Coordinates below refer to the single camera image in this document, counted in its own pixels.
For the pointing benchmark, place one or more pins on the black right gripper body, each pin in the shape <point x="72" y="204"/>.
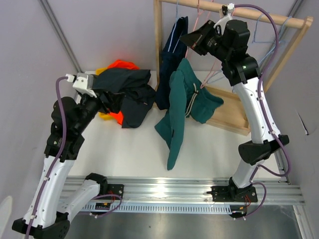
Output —
<point x="211" y="42"/>

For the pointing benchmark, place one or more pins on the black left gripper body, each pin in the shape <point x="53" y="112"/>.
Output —
<point x="109" y="105"/>

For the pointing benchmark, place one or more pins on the black shorts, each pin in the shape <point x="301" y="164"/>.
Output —
<point x="139" y="95"/>

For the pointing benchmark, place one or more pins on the aluminium mounting rail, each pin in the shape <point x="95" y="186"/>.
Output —
<point x="193" y="191"/>

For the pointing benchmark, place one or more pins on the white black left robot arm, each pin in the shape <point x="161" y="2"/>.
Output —
<point x="48" y="217"/>

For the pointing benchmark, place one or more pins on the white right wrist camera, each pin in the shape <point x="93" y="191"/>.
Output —
<point x="226" y="13"/>

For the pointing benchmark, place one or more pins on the wooden clothes rack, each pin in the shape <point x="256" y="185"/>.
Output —
<point x="231" y="116"/>

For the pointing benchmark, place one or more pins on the navy blue shorts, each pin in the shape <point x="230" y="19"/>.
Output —
<point x="170" y="63"/>

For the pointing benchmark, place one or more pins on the teal green shorts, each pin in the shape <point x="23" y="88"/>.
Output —
<point x="186" y="99"/>

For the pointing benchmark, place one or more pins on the slotted grey cable duct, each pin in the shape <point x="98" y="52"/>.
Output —
<point x="206" y="208"/>

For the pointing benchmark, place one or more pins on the orange mesh shorts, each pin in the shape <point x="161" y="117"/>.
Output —
<point x="120" y="64"/>

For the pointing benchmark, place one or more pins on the yellow plastic tray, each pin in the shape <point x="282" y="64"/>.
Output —
<point x="104" y="117"/>

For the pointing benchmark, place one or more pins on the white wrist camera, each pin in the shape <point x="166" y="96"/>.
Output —
<point x="226" y="13"/>
<point x="82" y="83"/>

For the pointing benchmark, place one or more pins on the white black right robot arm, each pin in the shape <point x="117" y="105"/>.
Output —
<point x="229" y="45"/>

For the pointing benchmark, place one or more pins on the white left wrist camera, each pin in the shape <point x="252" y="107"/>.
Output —
<point x="82" y="83"/>

